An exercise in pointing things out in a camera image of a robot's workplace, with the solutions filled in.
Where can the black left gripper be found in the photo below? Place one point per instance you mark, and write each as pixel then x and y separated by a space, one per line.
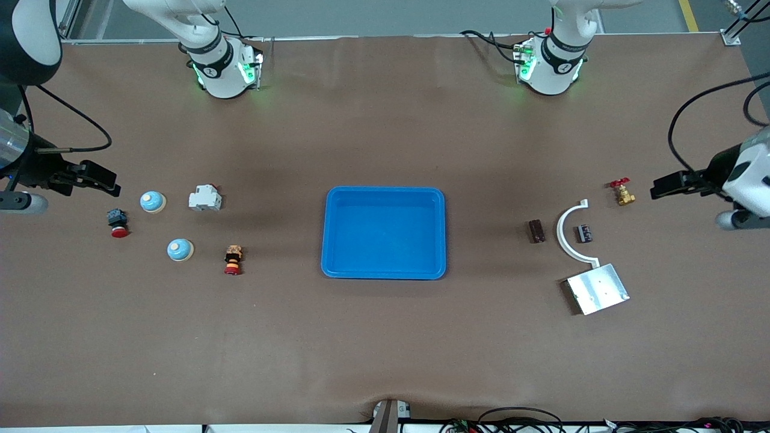
pixel 716 167

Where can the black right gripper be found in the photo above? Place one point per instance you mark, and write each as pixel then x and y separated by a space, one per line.
pixel 41 168

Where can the blue dome call bell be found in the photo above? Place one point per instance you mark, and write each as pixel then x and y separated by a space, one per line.
pixel 179 248
pixel 151 200

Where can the black electrolytic capacitor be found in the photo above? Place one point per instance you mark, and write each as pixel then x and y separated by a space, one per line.
pixel 585 234

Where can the brown electrolytic capacitor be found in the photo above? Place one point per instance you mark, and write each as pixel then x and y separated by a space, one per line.
pixel 536 231

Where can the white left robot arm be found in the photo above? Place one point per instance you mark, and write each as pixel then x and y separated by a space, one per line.
pixel 550 66

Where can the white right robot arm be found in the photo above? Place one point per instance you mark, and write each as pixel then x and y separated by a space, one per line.
pixel 216 66

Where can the blue plastic tray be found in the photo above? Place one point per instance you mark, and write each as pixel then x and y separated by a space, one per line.
pixel 385 240

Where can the red mushroom push button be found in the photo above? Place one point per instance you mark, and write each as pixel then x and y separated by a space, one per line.
pixel 117 218

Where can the white circuit breaker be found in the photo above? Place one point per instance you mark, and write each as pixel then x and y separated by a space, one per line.
pixel 203 199

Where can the silver metal plate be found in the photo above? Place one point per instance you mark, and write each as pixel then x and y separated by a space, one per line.
pixel 598 290

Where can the orange striped emergency stop button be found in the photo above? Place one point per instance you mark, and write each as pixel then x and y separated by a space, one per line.
pixel 233 258

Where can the brown table mat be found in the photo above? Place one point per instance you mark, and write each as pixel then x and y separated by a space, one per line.
pixel 385 349

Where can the white curved plastic bracket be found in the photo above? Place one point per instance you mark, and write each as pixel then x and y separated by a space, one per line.
pixel 559 233

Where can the aluminium frame post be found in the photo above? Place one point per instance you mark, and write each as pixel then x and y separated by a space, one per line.
pixel 71 18
pixel 731 37

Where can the grey camera stand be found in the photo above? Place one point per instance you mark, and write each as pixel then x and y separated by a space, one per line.
pixel 388 418

